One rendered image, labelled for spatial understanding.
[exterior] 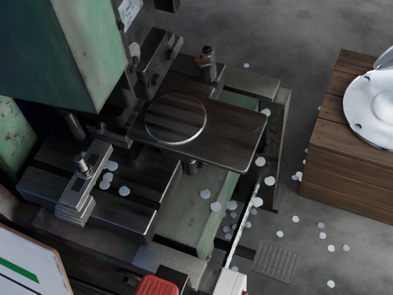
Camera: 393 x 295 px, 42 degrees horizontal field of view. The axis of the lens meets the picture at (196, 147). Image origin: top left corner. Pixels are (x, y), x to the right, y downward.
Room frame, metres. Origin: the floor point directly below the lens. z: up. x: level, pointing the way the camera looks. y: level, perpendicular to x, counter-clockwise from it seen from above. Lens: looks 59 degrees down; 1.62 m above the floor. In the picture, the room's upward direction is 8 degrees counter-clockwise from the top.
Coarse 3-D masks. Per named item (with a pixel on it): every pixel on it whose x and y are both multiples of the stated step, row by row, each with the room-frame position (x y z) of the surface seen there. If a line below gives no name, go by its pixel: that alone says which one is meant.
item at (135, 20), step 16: (128, 0) 0.61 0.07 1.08; (144, 0) 0.65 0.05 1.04; (128, 16) 0.60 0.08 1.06; (144, 16) 0.64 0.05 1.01; (128, 32) 0.59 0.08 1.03; (144, 32) 0.63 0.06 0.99; (160, 32) 0.63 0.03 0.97; (144, 48) 0.60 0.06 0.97; (160, 48) 0.61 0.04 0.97; (144, 64) 0.57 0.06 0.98; (160, 64) 0.60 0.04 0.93; (144, 80) 0.55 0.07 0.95; (160, 80) 0.57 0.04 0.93; (112, 96) 0.56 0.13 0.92; (128, 96) 0.55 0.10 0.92; (144, 96) 0.56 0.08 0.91
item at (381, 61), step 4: (392, 48) 1.03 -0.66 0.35; (384, 52) 1.02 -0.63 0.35; (388, 52) 1.02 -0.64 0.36; (392, 52) 0.99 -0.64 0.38; (380, 56) 1.01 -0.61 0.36; (384, 56) 1.00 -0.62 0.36; (388, 56) 0.98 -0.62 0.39; (392, 56) 0.95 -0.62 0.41; (376, 60) 0.99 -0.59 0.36; (380, 60) 0.98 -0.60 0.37; (384, 60) 0.96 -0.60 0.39; (388, 60) 0.94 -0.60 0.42; (392, 60) 0.92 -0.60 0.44; (376, 64) 0.97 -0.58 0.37; (380, 64) 0.94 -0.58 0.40; (384, 64) 0.92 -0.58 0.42; (388, 64) 0.90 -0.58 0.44; (392, 64) 0.88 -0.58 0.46; (376, 68) 0.93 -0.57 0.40; (380, 68) 0.89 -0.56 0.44; (384, 68) 0.88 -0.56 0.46; (388, 68) 0.87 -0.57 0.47
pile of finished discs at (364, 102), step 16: (368, 80) 0.92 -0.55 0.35; (384, 80) 0.91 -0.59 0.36; (352, 96) 0.87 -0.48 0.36; (368, 96) 0.86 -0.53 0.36; (384, 96) 0.85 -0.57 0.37; (352, 112) 0.81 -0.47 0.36; (368, 112) 0.80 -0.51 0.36; (384, 112) 0.79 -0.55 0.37; (352, 128) 0.76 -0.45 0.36; (368, 128) 0.75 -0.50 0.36; (384, 128) 0.74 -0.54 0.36; (384, 144) 0.69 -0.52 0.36
